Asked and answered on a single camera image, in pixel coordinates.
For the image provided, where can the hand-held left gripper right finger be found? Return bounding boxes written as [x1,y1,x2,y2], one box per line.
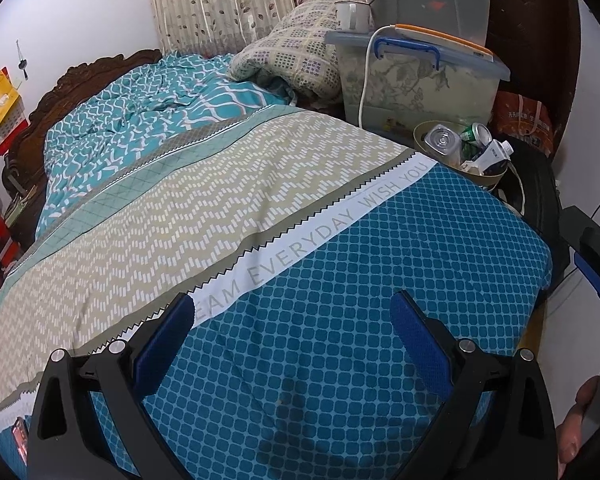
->
[389,290,558,480]

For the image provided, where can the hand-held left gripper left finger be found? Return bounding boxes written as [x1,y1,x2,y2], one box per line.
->
[26,292,196,480]

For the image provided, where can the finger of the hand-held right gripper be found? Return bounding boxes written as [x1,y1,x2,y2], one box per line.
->
[560,205,600,333]

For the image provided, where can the round beige bin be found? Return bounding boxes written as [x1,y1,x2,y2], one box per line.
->
[412,120,516,192]

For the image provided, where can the white and blue carton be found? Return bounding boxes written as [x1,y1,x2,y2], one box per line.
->
[462,139,513,177]

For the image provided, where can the green drink can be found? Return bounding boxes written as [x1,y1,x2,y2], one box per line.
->
[460,122,493,158]

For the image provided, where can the clear plastic bottle green label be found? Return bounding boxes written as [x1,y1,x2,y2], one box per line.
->
[422,124,463,166]

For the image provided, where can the person's right hand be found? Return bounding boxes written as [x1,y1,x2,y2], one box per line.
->
[555,375,600,467]

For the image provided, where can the black bag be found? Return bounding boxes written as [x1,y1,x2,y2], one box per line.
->
[500,142,566,286]

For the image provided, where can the beige and blue patterned bedspread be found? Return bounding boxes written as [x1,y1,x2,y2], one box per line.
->
[0,102,553,480]

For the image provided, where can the small red object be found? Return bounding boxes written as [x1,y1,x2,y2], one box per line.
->
[11,417,28,463]

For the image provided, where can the orange plastic bag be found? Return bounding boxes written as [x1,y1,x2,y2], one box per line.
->
[490,90,553,156]

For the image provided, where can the stack of papers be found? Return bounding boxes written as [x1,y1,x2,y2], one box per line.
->
[5,185,38,226]

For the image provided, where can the teal patterned quilt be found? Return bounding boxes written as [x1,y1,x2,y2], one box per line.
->
[35,52,301,238]

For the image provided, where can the dark brown wooden board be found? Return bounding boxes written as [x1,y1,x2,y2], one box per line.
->
[485,0,581,116]

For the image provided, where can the dark carved wooden headboard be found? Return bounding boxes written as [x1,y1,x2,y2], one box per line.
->
[2,49,163,196]

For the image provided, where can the hanging keys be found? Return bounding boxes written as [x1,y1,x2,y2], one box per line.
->
[15,40,31,81]

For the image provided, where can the folded checked quilt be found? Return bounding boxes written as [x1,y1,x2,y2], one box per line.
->
[229,0,343,103]

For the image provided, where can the white enamel mug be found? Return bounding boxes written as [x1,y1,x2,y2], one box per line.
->
[335,1,373,32]

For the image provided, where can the beige leaf-print curtain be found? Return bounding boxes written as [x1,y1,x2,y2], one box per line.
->
[145,0,381,58]

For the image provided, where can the clear storage box blue handle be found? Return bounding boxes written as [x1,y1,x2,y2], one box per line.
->
[324,22,511,136]

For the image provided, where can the white cable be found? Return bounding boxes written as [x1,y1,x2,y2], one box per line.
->
[358,24,406,130]

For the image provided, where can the red and yellow wall calendar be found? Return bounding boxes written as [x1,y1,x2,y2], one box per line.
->
[0,67,28,153]

